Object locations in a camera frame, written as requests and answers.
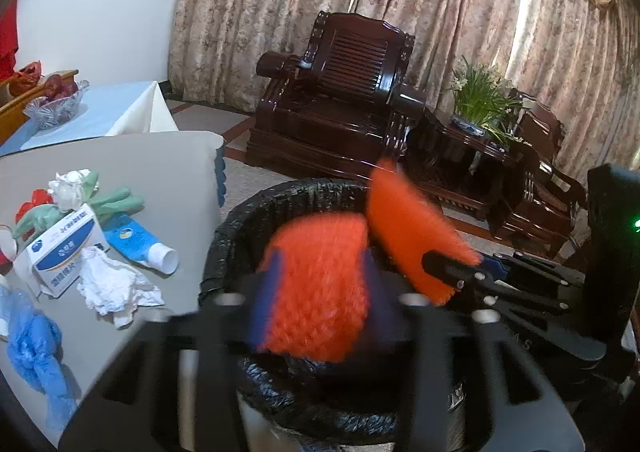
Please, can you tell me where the long orange foam net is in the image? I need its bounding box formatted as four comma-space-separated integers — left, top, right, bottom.
366, 158, 482, 306

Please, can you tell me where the white tissue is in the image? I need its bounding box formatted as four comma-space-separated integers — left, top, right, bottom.
77, 246, 165, 330

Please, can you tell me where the blue plastic bag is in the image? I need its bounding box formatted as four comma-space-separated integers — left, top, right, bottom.
1, 285, 76, 432

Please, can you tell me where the black lined trash bin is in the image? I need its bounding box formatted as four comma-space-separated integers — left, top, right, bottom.
201, 179, 420, 444

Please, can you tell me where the dark wooden armchair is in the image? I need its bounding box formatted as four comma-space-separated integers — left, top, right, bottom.
492, 88, 587, 258
246, 11, 426, 180

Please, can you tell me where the dark wooden side table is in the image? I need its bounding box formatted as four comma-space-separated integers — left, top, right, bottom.
400, 110, 537, 238

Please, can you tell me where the blue white tube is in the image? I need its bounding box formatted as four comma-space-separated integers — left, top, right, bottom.
103, 214, 179, 276

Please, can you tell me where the green rubber glove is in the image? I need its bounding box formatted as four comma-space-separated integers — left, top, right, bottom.
12, 170, 99, 240
88, 186, 144, 224

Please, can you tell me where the potted green plant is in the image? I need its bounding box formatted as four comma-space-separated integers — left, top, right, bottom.
449, 56, 522, 148

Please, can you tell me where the white blue medicine box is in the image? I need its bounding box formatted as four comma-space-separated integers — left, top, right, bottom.
14, 204, 110, 298

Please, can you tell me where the small crumpled white paper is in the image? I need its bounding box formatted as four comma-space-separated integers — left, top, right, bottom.
48, 169, 96, 212

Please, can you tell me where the red crumpled wrapper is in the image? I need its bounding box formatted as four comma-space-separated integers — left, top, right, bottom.
14, 189, 53, 222

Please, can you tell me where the red paper cup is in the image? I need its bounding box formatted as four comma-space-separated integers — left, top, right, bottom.
0, 224, 18, 266

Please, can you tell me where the light blue tablecloth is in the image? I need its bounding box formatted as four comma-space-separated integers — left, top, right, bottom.
1, 80, 178, 155

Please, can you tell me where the floral beige curtain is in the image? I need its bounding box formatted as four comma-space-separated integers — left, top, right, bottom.
168, 0, 639, 179

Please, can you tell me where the glass fruit bowl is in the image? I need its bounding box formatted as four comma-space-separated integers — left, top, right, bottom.
23, 80, 90, 130

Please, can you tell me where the red apple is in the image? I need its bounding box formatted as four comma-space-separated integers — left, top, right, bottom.
43, 74, 78, 101

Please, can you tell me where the wooden tv cabinet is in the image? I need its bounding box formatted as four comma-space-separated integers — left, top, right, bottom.
0, 68, 80, 146

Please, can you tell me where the red basket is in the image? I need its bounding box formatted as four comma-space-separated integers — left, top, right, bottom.
9, 61, 42, 98

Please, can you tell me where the red cloth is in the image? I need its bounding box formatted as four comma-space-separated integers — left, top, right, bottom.
0, 0, 18, 82

